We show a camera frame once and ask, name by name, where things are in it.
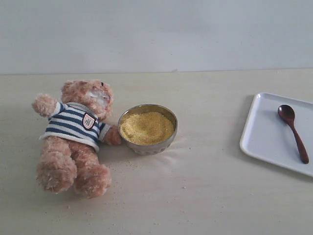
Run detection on white rectangular plastic tray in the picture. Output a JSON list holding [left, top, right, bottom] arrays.
[[240, 93, 313, 176]]

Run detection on steel bowl of yellow grain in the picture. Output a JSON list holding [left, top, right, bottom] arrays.
[[118, 104, 178, 155]]

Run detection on dark red wooden spoon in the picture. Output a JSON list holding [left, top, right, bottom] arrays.
[[277, 104, 309, 164]]

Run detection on beige teddy bear striped sweater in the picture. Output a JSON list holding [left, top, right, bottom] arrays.
[[32, 80, 121, 198]]

